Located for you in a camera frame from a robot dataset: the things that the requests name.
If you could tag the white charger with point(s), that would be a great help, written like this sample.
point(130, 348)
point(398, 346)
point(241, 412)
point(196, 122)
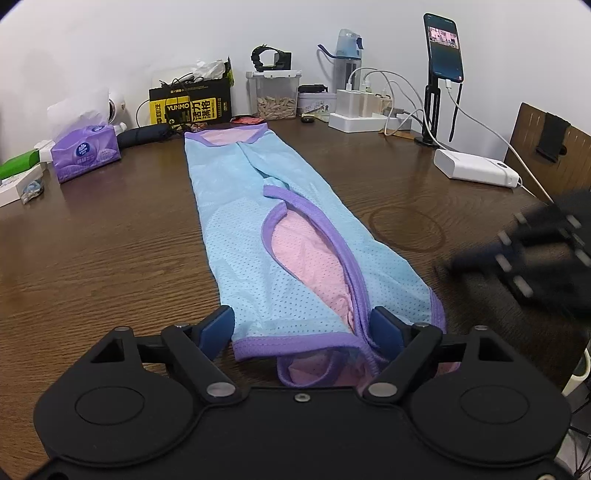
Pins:
point(348, 102)

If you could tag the beige plug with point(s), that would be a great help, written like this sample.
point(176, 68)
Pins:
point(391, 105)

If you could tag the small blue wrapped item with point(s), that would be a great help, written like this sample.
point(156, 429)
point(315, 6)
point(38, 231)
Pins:
point(32, 189)

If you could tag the crumpled clear plastic bag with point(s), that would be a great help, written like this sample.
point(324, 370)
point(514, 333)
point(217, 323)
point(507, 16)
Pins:
point(208, 69)

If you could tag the red packet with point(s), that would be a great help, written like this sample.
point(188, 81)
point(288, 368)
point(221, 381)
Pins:
point(249, 121)

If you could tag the black yellow cardboard box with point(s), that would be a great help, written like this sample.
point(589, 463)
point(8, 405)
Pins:
point(194, 104)

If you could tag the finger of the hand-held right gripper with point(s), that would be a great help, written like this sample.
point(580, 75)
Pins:
point(545, 221)
point(480, 264)

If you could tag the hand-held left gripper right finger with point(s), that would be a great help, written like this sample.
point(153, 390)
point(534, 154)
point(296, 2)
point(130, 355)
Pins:
point(385, 331)

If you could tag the black smartphone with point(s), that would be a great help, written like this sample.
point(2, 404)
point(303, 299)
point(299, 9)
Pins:
point(445, 48)

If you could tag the white tin with black lid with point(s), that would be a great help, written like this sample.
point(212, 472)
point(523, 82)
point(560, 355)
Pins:
point(316, 101)

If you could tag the pastel pink blue sleeveless shirt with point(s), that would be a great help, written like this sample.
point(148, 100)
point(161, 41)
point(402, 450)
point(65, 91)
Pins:
point(244, 230)

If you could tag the beige charger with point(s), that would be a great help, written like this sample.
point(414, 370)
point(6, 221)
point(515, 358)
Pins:
point(371, 105)

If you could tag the purple tissue pack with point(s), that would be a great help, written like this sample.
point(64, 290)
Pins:
point(85, 154)

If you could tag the white power bank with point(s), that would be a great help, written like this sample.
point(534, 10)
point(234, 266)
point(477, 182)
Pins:
point(475, 168)

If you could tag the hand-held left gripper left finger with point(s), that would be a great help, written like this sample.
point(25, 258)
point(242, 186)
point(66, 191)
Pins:
point(216, 328)

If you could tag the white power strip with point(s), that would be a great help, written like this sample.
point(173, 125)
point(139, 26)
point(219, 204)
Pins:
point(360, 123)

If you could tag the black folded umbrella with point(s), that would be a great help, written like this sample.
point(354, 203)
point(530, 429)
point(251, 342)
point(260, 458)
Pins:
point(145, 135)

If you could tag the black phone stand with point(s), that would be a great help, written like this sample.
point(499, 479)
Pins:
point(431, 115)

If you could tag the white curved tube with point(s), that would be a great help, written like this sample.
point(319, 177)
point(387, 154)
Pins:
point(577, 369)

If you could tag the green box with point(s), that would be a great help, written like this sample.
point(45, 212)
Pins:
point(18, 165)

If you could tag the blue grey water bottle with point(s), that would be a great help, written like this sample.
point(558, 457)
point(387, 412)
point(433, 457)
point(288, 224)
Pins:
point(348, 55)

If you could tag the clear container of nuts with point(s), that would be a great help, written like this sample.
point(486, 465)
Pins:
point(274, 99)

